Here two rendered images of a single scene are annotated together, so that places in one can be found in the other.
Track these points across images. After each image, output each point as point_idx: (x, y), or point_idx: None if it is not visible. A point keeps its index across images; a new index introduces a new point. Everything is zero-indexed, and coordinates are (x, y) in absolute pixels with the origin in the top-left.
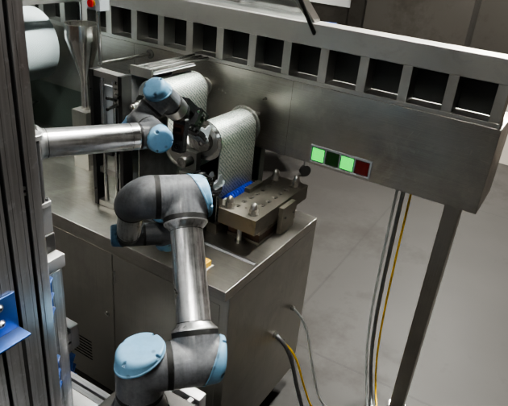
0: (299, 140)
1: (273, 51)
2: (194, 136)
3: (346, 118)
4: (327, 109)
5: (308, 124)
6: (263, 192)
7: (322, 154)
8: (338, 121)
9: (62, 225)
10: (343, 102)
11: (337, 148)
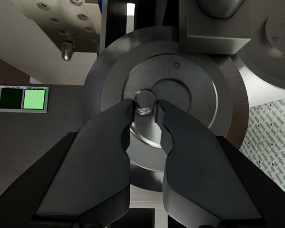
0: (67, 112)
1: (138, 219)
2: (170, 147)
3: None
4: (24, 169)
5: (54, 140)
6: (75, 11)
7: (27, 102)
8: (7, 155)
9: None
10: None
11: (6, 115)
